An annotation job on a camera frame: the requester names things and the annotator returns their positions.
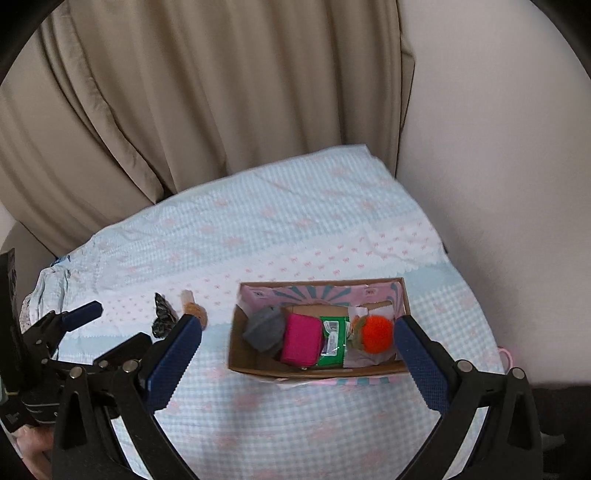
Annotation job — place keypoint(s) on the beige padded headboard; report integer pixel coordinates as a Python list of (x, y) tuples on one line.
[(23, 244)]

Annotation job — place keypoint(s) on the crumpled light blue blanket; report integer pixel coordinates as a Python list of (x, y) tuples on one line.
[(60, 286)]

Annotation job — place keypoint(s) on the orange pompom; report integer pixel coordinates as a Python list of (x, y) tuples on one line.
[(376, 334)]

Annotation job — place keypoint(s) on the dark patterned cloth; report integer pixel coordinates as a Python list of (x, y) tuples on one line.
[(164, 318)]

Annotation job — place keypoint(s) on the green wipes packet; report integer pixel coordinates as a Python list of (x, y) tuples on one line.
[(333, 344)]

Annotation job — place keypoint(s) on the brown plush toy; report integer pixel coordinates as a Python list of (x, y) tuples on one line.
[(195, 310)]

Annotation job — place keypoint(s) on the person's left hand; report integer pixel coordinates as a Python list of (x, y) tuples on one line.
[(39, 450)]

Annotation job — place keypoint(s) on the pink patterned cardboard box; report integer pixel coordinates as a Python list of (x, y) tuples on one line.
[(318, 295)]

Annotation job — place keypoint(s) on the pink zip pouch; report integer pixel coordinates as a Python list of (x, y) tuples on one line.
[(301, 341)]

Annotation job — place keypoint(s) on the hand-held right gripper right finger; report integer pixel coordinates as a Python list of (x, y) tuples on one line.
[(420, 362)]

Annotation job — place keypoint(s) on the light grey sock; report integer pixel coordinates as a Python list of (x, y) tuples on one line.
[(355, 357)]

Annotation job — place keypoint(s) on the light blue checked bed sheet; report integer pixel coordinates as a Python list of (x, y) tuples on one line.
[(300, 217)]

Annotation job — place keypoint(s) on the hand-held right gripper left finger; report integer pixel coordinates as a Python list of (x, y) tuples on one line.
[(175, 362)]

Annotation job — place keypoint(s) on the dark grey sock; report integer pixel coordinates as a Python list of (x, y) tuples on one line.
[(265, 330)]

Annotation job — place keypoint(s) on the beige curtain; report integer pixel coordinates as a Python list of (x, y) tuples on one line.
[(184, 92)]

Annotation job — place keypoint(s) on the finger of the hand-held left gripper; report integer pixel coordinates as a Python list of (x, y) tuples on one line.
[(124, 350), (83, 313)]

